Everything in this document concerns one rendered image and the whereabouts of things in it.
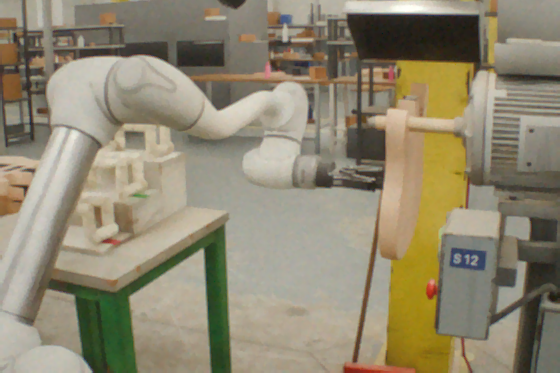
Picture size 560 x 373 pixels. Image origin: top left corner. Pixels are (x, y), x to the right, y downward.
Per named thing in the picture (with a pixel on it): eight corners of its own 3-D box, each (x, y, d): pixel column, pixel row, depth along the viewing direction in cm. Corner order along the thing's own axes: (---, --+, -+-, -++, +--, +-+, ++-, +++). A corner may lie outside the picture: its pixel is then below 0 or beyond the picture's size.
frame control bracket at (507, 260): (516, 253, 122) (518, 236, 121) (515, 288, 105) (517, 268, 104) (498, 251, 123) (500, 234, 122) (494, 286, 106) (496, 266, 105)
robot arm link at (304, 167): (292, 192, 157) (313, 194, 155) (292, 158, 155) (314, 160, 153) (304, 183, 165) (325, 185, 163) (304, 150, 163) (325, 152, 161)
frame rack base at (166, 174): (187, 206, 186) (185, 152, 182) (164, 220, 171) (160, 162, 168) (114, 199, 194) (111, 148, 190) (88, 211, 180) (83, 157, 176)
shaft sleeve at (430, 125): (454, 122, 129) (453, 136, 130) (455, 118, 131) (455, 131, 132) (375, 117, 135) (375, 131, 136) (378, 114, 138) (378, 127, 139)
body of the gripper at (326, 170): (323, 182, 163) (356, 186, 159) (313, 191, 155) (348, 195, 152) (324, 155, 161) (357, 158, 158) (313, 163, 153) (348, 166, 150)
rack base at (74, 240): (134, 237, 157) (134, 232, 157) (103, 255, 143) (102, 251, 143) (55, 226, 166) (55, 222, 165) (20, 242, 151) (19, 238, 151)
